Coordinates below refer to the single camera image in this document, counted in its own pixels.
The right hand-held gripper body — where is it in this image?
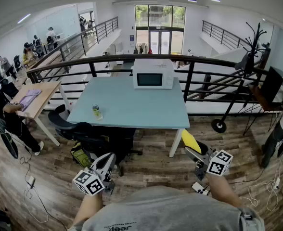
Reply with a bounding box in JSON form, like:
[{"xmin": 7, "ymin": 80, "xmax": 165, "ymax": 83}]
[{"xmin": 194, "ymin": 149, "xmax": 233, "ymax": 181}]

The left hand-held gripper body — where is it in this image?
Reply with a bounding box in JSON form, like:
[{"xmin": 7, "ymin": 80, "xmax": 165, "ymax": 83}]
[{"xmin": 73, "ymin": 167, "xmax": 116, "ymax": 197}]

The person's right forearm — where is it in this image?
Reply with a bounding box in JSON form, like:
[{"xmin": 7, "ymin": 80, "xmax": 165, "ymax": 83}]
[{"xmin": 205, "ymin": 173, "xmax": 243, "ymax": 209}]

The person's left forearm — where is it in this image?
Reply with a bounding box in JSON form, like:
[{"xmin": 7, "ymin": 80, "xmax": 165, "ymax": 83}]
[{"xmin": 70, "ymin": 192, "xmax": 103, "ymax": 230}]

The green backpack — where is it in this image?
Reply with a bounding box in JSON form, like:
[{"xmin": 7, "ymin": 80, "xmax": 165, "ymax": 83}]
[{"xmin": 70, "ymin": 141, "xmax": 93, "ymax": 168}]

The black coat stand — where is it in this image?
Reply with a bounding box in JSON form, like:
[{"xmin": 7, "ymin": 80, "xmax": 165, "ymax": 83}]
[{"xmin": 211, "ymin": 22, "xmax": 269, "ymax": 133}]

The black office chair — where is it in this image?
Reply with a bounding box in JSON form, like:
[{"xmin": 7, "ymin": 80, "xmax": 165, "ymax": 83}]
[{"xmin": 47, "ymin": 109, "xmax": 143, "ymax": 177}]

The green drink bottle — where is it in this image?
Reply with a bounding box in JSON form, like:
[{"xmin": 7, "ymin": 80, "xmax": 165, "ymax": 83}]
[{"xmin": 91, "ymin": 104, "xmax": 103, "ymax": 120}]

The white power adapter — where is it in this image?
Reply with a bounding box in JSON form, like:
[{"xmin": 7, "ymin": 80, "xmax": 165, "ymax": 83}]
[{"xmin": 26, "ymin": 176, "xmax": 36, "ymax": 190}]

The small black seat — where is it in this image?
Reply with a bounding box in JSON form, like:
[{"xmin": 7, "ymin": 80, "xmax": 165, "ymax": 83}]
[{"xmin": 54, "ymin": 104, "xmax": 67, "ymax": 116}]

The wooden side table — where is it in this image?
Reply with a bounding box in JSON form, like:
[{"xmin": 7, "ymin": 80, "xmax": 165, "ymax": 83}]
[{"xmin": 10, "ymin": 80, "xmax": 70, "ymax": 147}]

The black box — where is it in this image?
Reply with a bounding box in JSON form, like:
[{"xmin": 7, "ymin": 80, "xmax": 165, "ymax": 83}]
[{"xmin": 260, "ymin": 66, "xmax": 283, "ymax": 104}]

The purple cloth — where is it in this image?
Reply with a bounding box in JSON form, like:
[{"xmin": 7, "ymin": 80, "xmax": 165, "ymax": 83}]
[{"xmin": 18, "ymin": 89, "xmax": 42, "ymax": 112}]

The white microwave oven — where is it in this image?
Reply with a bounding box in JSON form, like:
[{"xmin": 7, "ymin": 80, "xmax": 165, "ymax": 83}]
[{"xmin": 131, "ymin": 58, "xmax": 175, "ymax": 90}]

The dark curved metal railing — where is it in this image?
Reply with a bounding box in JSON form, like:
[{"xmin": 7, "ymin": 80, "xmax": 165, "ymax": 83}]
[{"xmin": 26, "ymin": 53, "xmax": 283, "ymax": 105}]

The black balcony railing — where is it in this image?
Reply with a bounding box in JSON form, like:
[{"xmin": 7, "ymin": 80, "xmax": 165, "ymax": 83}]
[
  {"xmin": 201, "ymin": 20, "xmax": 253, "ymax": 51},
  {"xmin": 26, "ymin": 16, "xmax": 119, "ymax": 71}
]

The glass entrance door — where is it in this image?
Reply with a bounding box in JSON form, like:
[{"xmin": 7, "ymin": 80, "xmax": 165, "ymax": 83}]
[{"xmin": 134, "ymin": 4, "xmax": 186, "ymax": 55}]

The clothes rack with coats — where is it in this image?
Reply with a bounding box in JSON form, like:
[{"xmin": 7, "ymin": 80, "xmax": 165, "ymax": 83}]
[{"xmin": 133, "ymin": 43, "xmax": 153, "ymax": 55}]

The ceiling tube light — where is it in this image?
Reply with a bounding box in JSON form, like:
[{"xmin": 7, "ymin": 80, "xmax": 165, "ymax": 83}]
[{"xmin": 17, "ymin": 13, "xmax": 31, "ymax": 24}]

